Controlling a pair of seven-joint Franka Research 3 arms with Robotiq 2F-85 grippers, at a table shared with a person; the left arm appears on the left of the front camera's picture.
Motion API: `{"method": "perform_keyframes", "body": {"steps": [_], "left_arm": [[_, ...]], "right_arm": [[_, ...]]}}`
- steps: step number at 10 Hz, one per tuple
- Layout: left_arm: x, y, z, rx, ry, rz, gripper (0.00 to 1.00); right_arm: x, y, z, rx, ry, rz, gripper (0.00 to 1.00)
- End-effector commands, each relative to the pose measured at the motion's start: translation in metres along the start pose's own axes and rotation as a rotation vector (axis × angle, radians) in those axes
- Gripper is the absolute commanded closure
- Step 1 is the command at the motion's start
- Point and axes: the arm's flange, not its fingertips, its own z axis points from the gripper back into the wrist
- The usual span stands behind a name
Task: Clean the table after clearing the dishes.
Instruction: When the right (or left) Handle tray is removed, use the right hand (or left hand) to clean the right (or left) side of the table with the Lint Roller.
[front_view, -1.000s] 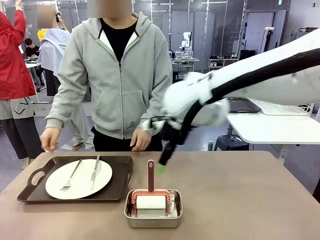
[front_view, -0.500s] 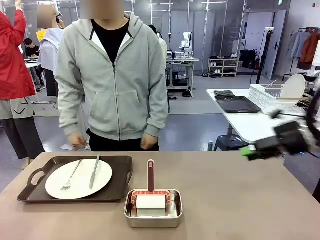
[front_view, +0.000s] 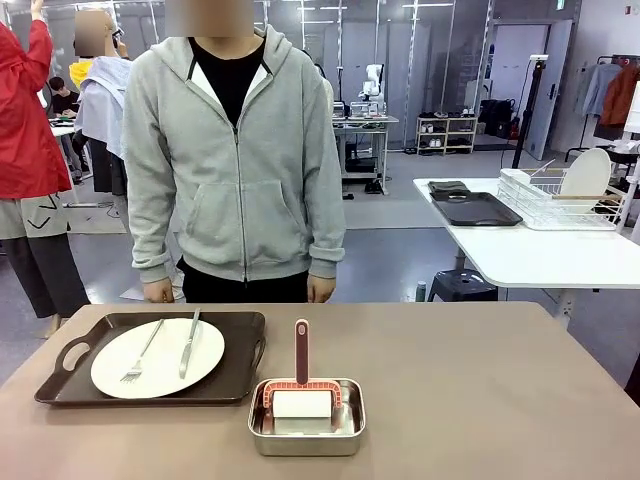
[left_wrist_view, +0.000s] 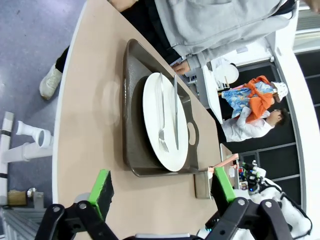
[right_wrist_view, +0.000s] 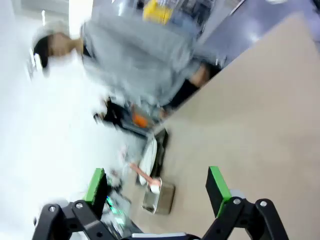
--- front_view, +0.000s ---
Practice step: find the person's right hand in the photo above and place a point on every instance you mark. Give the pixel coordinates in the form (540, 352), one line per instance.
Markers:
(159, 292)

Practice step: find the person's left hand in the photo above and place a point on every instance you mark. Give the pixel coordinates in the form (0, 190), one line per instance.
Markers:
(320, 290)

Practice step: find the silver table knife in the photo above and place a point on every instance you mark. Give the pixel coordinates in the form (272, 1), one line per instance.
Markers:
(189, 342)

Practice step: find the silver fork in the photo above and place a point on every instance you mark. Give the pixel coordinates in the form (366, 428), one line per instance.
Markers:
(142, 352)

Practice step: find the pink lint roller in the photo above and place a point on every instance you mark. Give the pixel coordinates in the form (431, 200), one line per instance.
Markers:
(302, 350)

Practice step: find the white round plate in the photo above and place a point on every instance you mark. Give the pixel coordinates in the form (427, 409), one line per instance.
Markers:
(587, 170)
(160, 360)

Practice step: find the left forearm in grey sleeve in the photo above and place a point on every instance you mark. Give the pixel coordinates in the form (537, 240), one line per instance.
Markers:
(327, 235)

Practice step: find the right forearm in grey sleeve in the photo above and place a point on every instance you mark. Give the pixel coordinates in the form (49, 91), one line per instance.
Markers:
(150, 240)

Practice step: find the small grey bottle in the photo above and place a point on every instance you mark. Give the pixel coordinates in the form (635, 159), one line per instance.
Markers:
(422, 292)

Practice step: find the person in grey hoodie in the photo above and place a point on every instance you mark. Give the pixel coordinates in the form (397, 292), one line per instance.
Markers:
(225, 175)

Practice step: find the dark metal stool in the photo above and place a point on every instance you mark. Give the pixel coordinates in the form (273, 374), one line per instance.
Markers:
(465, 287)

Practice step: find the rectangular steel container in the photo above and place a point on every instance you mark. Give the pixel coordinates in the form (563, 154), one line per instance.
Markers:
(305, 445)

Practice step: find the dark grey stacked tray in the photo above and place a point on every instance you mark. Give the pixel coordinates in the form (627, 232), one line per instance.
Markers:
(447, 186)

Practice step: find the grey metal workbench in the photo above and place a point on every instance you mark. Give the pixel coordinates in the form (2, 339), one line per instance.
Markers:
(365, 122)

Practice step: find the black serving tray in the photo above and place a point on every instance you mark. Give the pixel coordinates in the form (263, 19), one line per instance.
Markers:
(475, 210)

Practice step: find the mannequin in blue striped shirt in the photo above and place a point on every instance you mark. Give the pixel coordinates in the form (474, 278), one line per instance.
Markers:
(102, 100)

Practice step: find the wooden shoe rack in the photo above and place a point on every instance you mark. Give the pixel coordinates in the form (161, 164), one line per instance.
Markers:
(446, 132)

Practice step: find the seated person in black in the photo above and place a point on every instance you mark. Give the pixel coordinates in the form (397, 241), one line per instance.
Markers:
(65, 100)

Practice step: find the mannequin in red jacket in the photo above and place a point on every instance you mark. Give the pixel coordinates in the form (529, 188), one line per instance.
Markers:
(25, 125)

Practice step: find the white robot on bench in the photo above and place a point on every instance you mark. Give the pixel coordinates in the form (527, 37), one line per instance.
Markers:
(372, 75)

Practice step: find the large white side table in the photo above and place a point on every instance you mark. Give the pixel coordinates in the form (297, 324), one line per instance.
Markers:
(550, 255)

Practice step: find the person in yellow hoodie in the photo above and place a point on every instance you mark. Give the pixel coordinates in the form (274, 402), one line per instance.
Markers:
(77, 72)

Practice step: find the black bags pile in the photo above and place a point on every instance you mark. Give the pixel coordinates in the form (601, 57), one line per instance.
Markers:
(497, 117)

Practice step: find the thin metal utensil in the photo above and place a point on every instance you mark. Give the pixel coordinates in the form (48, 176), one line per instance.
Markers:
(542, 168)

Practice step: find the black tripod with white head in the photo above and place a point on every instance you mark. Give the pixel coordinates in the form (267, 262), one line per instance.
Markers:
(538, 57)

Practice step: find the grey open door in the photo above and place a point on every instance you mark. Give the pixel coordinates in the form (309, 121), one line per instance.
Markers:
(555, 60)

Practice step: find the light blue hanging shirt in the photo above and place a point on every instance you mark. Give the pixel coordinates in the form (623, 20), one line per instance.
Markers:
(595, 90)

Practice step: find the white panel stand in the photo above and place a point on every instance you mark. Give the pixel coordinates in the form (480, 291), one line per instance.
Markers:
(632, 115)

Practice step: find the orange hanging jacket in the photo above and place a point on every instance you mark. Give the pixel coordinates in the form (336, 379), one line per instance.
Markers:
(622, 95)

